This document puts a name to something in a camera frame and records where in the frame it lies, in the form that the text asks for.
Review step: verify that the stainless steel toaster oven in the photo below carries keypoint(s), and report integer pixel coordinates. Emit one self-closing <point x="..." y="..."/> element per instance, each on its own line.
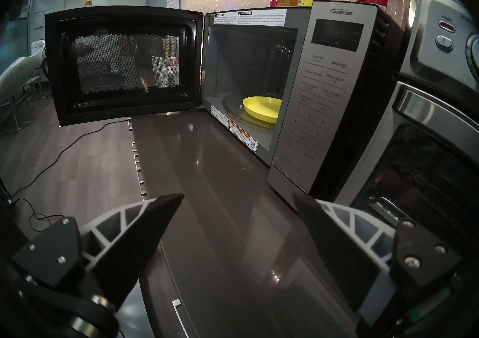
<point x="430" y="60"/>

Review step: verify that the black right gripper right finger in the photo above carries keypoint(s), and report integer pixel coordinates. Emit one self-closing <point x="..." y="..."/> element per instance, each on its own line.
<point x="348" y="251"/>

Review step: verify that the yellow plate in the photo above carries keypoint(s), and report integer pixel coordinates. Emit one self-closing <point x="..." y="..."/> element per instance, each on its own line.
<point x="264" y="109"/>

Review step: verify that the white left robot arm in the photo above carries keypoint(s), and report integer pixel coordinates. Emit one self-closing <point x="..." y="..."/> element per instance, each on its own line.
<point x="18" y="71"/>

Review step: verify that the dark lower drawer cabinets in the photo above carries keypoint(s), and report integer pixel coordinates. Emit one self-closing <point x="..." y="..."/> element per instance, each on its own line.
<point x="161" y="314"/>

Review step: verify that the glass microwave turntable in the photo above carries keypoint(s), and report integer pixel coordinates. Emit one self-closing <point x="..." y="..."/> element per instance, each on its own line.
<point x="234" y="111"/>

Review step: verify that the black steel Panasonic microwave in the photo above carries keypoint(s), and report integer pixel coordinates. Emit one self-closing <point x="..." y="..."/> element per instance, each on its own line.
<point x="329" y="79"/>

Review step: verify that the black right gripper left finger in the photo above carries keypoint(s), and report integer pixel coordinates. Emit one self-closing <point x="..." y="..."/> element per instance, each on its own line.
<point x="131" y="247"/>

